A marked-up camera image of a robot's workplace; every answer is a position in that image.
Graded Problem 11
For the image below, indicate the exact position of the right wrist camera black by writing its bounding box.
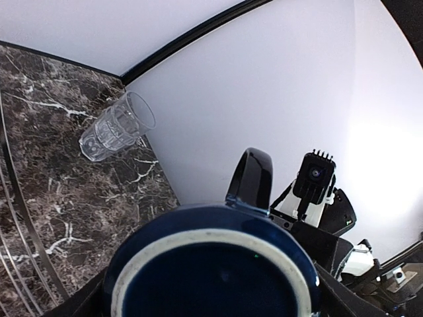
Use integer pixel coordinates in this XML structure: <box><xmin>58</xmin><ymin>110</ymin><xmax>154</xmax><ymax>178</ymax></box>
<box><xmin>293</xmin><ymin>149</ymin><xmax>336</xmax><ymax>205</ymax></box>

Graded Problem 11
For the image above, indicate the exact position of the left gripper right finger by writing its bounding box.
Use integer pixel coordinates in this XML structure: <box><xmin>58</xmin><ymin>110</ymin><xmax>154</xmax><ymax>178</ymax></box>
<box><xmin>314</xmin><ymin>262</ymin><xmax>388</xmax><ymax>317</ymax></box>

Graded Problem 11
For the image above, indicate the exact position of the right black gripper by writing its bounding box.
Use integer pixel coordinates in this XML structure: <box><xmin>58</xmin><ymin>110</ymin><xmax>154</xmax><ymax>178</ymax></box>
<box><xmin>270</xmin><ymin>188</ymin><xmax>356</xmax><ymax>279</ymax></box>

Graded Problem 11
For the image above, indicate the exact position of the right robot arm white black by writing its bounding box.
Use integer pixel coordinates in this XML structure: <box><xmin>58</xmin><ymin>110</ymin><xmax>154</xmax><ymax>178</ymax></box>
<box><xmin>270</xmin><ymin>187</ymin><xmax>422</xmax><ymax>316</ymax></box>

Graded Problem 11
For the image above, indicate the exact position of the dark blue mug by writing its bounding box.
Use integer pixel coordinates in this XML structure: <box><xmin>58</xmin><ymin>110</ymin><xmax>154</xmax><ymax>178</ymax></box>
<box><xmin>102</xmin><ymin>148</ymin><xmax>321</xmax><ymax>316</ymax></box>

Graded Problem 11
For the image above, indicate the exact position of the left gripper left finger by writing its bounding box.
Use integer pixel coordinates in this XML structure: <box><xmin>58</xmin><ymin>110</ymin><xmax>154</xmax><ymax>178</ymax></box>
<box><xmin>42</xmin><ymin>267</ymin><xmax>107</xmax><ymax>317</ymax></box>

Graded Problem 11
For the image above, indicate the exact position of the wire metal dish rack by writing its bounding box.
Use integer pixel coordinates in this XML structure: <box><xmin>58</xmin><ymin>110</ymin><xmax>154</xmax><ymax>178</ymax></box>
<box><xmin>1</xmin><ymin>109</ymin><xmax>69</xmax><ymax>316</ymax></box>

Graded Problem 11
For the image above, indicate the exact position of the clear glass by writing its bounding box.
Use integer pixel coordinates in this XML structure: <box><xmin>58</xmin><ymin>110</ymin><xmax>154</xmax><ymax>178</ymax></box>
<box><xmin>79</xmin><ymin>91</ymin><xmax>156</xmax><ymax>162</ymax></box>

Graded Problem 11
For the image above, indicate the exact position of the right black frame post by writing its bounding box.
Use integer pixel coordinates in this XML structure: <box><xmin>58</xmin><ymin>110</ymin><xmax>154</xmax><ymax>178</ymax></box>
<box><xmin>120</xmin><ymin>0</ymin><xmax>272</xmax><ymax>87</ymax></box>

